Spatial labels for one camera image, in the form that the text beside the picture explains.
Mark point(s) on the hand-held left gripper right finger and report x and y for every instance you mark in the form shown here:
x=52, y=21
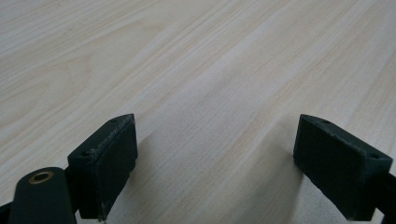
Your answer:
x=336, y=165

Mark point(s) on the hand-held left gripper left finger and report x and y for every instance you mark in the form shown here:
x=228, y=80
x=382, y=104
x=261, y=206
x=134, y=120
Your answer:
x=106, y=168

